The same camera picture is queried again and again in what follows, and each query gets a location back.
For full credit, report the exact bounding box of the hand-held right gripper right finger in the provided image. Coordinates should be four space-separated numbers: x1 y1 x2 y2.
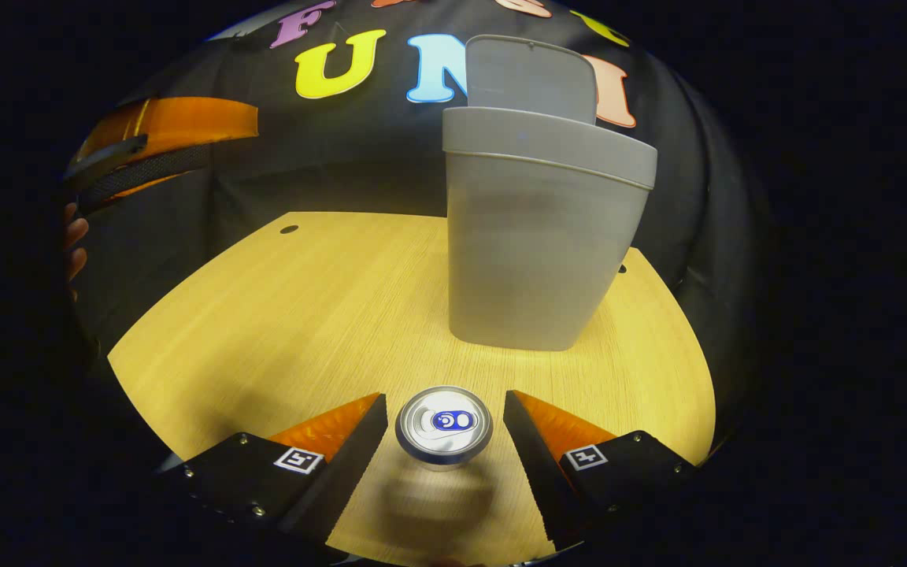
503 390 700 552

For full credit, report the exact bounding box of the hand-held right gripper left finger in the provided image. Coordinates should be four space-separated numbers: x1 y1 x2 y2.
162 392 390 546

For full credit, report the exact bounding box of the silver pop can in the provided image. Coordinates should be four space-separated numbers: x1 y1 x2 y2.
394 385 494 473

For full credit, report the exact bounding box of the white desktop garbage bin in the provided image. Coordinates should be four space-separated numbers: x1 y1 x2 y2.
442 35 657 352

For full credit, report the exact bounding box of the wooden desktop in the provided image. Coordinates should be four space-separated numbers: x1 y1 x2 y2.
107 211 716 567

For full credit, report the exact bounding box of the black backdrop cloth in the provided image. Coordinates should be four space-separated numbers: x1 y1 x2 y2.
68 0 761 410

